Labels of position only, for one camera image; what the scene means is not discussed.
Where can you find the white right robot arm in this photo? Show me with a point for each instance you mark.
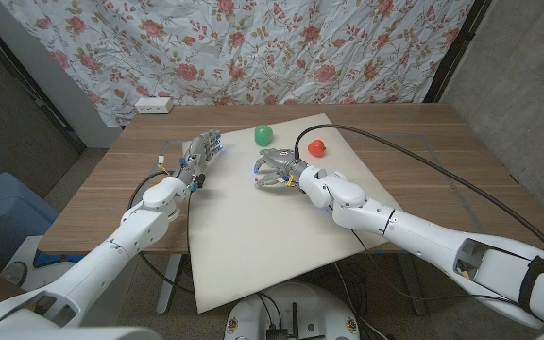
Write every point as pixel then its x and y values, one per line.
pixel 418 236

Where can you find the white power strip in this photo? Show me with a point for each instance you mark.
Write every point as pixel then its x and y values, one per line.
pixel 154 106

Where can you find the green ball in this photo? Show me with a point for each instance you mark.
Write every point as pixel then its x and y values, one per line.
pixel 263 135

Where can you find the floral backdrop cloth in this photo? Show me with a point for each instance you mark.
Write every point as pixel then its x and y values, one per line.
pixel 234 52

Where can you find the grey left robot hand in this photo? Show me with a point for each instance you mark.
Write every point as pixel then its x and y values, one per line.
pixel 198 153

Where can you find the white table leg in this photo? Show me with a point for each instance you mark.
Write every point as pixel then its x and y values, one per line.
pixel 168 283

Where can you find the red ball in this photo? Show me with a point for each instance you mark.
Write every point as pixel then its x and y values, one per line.
pixel 316 148

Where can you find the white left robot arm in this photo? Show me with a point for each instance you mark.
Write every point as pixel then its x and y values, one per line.
pixel 111 255

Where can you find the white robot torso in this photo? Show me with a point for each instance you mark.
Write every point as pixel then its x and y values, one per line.
pixel 64 334

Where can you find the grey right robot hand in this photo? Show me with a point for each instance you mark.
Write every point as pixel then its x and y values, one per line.
pixel 283 163

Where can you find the cream foam board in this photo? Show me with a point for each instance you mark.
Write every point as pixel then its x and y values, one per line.
pixel 253 236

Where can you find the blue storage bin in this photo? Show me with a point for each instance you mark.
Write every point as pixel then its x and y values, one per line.
pixel 7 212

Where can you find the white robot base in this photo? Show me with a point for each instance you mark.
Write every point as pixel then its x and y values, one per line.
pixel 310 311

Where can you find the black backdrop stand pole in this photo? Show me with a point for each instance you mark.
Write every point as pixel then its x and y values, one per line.
pixel 31 90
pixel 456 52

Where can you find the wooden table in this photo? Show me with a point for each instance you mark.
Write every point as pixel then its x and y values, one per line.
pixel 442 141

